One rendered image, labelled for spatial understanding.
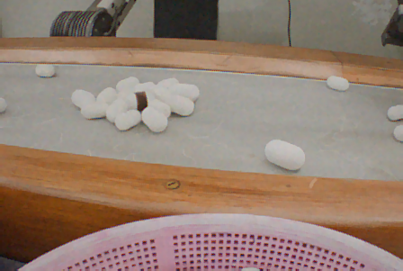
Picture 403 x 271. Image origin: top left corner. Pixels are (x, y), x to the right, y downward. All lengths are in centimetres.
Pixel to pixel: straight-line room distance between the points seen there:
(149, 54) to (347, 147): 35
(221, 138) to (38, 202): 19
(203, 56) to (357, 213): 39
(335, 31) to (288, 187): 234
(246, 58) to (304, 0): 194
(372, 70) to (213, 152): 35
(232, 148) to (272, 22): 216
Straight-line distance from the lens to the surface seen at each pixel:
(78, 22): 84
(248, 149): 34
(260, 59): 56
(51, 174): 27
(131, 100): 40
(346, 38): 260
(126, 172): 26
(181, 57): 57
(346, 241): 21
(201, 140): 35
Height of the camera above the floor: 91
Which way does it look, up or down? 26 degrees down
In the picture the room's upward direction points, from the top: 2 degrees clockwise
